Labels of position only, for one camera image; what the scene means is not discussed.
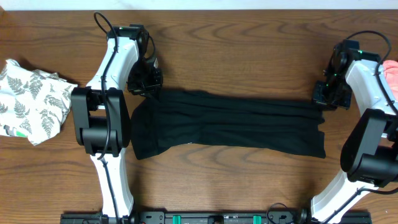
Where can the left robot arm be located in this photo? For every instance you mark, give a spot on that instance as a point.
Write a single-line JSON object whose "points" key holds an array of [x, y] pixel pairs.
{"points": [[101, 117]]}

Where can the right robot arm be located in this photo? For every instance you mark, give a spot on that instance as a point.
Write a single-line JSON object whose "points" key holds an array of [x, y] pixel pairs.
{"points": [[368, 158]]}

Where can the pink garment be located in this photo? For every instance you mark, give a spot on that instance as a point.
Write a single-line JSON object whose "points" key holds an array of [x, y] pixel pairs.
{"points": [[391, 75]]}

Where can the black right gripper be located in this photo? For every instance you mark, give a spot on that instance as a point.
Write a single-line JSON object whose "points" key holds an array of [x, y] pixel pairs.
{"points": [[319, 99]]}

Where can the black t-shirt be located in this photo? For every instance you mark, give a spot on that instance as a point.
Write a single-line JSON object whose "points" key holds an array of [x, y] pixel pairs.
{"points": [[196, 117]]}

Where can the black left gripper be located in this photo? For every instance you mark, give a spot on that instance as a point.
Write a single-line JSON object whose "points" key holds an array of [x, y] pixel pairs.
{"points": [[151, 88]]}

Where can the white fern-print fabric bag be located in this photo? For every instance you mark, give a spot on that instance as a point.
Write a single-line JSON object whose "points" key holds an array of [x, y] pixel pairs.
{"points": [[34, 104]]}

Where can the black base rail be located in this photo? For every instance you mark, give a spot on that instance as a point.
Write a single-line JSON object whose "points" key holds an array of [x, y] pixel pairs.
{"points": [[158, 217]]}

